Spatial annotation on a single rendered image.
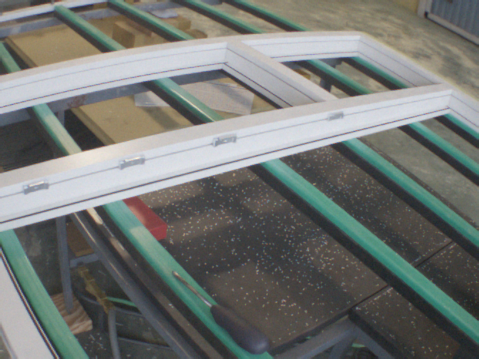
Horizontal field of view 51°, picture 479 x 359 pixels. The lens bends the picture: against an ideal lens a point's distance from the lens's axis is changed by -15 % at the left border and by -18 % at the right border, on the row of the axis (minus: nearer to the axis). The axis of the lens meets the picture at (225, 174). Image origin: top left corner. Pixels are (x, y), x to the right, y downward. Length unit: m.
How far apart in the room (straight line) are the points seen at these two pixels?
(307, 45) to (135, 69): 0.58
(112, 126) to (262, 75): 0.48
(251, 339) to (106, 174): 0.40
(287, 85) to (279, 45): 0.31
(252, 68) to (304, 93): 0.18
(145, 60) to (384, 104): 0.59
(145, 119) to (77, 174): 0.82
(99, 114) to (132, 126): 0.13
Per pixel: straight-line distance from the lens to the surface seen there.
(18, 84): 1.30
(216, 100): 1.89
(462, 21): 7.46
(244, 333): 0.74
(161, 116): 1.76
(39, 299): 0.80
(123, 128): 1.68
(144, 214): 1.36
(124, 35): 2.27
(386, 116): 1.44
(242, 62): 1.51
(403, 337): 1.25
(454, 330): 0.93
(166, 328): 1.18
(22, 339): 0.66
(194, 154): 1.06
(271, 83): 1.43
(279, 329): 1.18
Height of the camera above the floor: 1.44
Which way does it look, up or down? 32 degrees down
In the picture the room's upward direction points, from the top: 9 degrees clockwise
